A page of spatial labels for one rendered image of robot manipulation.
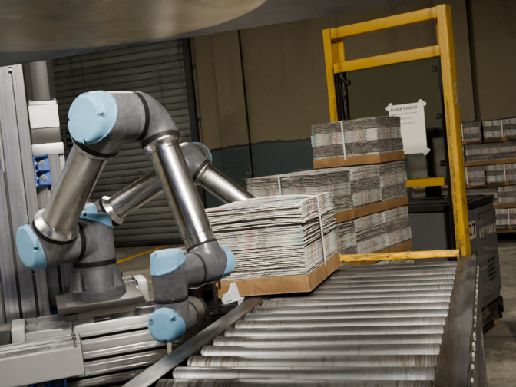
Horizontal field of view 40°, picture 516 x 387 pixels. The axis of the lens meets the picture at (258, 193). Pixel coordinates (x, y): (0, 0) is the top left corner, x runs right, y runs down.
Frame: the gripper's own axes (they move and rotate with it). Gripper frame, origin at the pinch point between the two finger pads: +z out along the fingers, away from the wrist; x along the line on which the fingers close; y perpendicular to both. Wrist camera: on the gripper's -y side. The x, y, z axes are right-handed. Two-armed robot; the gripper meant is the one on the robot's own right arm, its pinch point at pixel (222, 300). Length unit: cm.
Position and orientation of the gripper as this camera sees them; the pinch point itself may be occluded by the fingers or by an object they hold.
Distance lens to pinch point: 184.7
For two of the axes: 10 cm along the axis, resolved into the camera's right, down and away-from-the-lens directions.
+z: 3.1, -0.8, 9.5
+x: -9.5, 0.7, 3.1
